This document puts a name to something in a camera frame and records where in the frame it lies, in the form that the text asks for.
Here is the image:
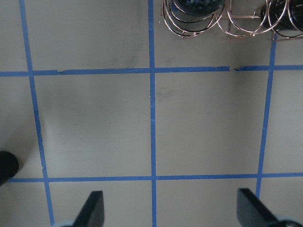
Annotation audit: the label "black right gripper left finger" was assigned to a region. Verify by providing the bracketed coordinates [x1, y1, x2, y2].
[72, 191, 105, 227]

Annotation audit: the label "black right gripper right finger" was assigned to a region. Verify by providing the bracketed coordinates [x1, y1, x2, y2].
[237, 188, 287, 227]

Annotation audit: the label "copper wire wine basket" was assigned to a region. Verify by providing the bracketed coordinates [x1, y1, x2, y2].
[161, 0, 303, 42]

